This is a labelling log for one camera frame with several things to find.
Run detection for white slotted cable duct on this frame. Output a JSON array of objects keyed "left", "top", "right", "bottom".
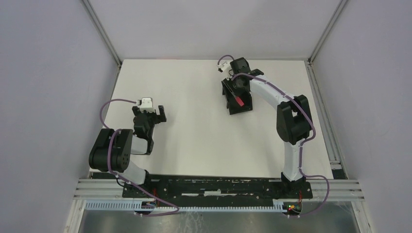
[{"left": 85, "top": 200, "right": 287, "bottom": 213}]

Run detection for black plastic bin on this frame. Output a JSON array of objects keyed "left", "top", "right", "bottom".
[{"left": 221, "top": 78, "right": 253, "bottom": 115}]

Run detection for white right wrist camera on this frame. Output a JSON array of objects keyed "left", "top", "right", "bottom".
[{"left": 217, "top": 61, "right": 231, "bottom": 73}]

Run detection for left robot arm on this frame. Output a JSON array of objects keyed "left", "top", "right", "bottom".
[{"left": 88, "top": 105, "right": 167, "bottom": 198}]

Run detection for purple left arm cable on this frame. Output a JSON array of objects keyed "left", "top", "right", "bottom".
[{"left": 99, "top": 99, "right": 180, "bottom": 217}]

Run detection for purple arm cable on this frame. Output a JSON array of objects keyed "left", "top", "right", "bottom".
[
  {"left": 218, "top": 54, "right": 331, "bottom": 218},
  {"left": 99, "top": 99, "right": 180, "bottom": 217}
]

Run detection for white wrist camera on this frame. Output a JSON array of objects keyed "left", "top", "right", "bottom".
[
  {"left": 137, "top": 97, "right": 155, "bottom": 113},
  {"left": 217, "top": 61, "right": 231, "bottom": 73}
]

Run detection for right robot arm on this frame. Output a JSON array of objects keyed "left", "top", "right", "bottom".
[{"left": 161, "top": 58, "right": 316, "bottom": 198}]

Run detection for red handled screwdriver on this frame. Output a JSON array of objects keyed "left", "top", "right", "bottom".
[{"left": 235, "top": 96, "right": 244, "bottom": 107}]

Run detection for aluminium frame rails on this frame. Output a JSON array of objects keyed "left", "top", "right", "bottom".
[{"left": 74, "top": 179, "right": 365, "bottom": 201}]

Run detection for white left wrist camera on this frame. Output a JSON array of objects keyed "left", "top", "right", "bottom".
[{"left": 137, "top": 97, "right": 155, "bottom": 113}]

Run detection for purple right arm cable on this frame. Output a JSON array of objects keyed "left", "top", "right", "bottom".
[{"left": 218, "top": 54, "right": 331, "bottom": 218}]

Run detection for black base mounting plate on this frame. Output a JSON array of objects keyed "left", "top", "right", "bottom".
[{"left": 141, "top": 174, "right": 313, "bottom": 207}]

